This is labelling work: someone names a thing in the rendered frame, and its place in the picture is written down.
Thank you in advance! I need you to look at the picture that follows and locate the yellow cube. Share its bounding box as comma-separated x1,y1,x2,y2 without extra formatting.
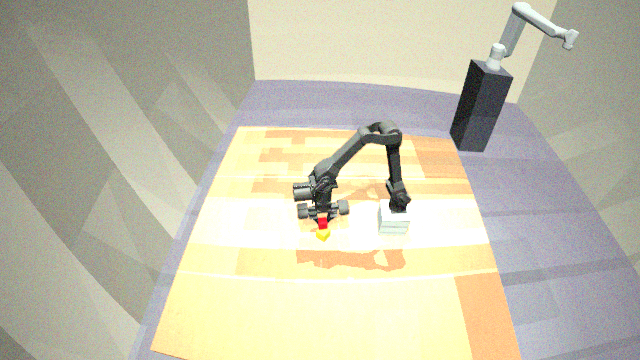
316,228,331,242

